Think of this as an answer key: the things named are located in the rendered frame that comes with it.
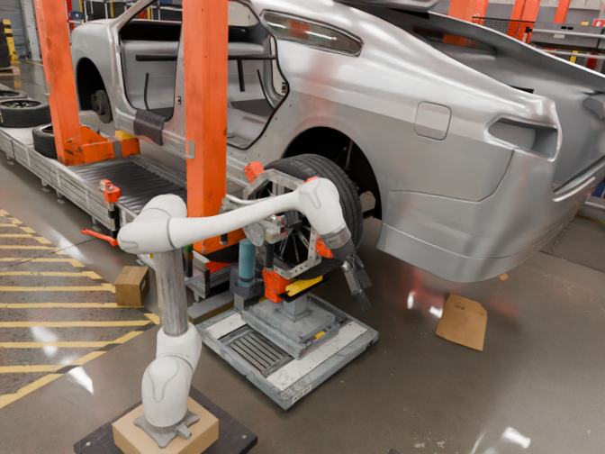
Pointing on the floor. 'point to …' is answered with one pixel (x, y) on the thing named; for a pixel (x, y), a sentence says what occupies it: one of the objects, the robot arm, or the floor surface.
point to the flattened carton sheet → (463, 322)
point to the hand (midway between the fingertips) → (365, 294)
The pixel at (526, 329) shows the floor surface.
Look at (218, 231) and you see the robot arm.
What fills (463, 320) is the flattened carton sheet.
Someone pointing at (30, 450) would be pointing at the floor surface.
